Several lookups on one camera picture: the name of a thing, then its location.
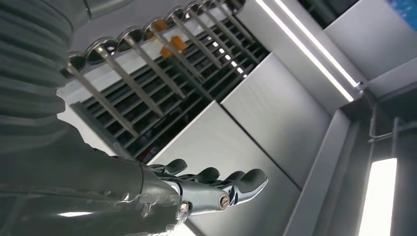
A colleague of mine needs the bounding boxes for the small orange object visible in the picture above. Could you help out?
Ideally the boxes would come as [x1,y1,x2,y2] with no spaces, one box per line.
[152,19,171,40]
[159,35,189,60]

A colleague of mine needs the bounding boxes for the white wall light strip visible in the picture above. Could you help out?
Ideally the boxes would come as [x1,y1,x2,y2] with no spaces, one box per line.
[255,0,355,102]
[273,0,361,88]

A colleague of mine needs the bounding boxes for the chrome stanchion with round base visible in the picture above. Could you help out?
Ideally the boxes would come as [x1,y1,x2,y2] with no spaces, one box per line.
[60,52,141,138]
[199,0,255,43]
[117,27,186,99]
[85,37,164,117]
[182,0,235,57]
[164,5,223,70]
[142,16,205,82]

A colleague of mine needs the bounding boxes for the dark grey slatted rack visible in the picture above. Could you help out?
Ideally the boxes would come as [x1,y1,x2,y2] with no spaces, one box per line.
[70,13,271,164]

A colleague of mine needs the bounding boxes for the grey metal ceiling bracket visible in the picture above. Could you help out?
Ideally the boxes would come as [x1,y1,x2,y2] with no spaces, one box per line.
[368,104,417,144]

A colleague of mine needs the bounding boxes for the bright ceiling light panel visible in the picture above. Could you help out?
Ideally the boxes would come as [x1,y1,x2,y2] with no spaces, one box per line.
[357,158,398,236]

